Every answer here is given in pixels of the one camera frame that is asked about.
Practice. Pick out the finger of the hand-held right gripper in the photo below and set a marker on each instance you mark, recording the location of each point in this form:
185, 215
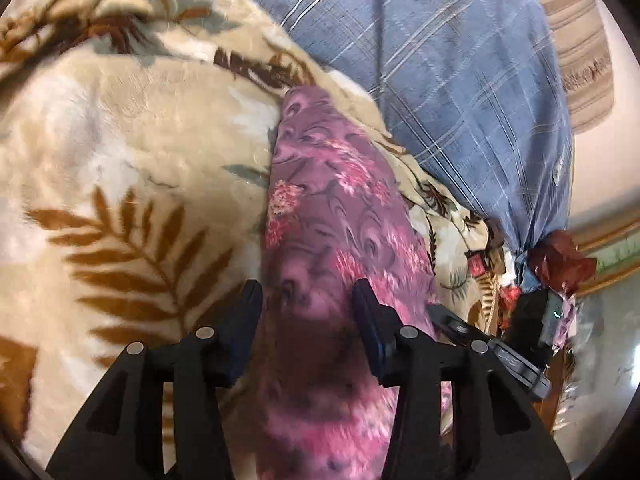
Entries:
455, 331

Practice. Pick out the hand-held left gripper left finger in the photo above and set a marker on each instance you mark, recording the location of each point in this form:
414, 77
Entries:
245, 330

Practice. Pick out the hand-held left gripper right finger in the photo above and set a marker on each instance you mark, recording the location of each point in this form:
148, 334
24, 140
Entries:
370, 330

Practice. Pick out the purple floral garment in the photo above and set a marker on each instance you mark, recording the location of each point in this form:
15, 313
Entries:
325, 200

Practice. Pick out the green patterned mat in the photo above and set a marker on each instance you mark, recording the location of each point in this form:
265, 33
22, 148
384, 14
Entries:
617, 257

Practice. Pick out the cream leaf print blanket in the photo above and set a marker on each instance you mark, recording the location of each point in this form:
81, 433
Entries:
150, 135

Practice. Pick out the blue plaid shirt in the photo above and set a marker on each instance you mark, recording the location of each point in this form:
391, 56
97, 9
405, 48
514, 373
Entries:
450, 85

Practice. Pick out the striped beige cloth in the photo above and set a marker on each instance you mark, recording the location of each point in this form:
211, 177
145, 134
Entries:
575, 35

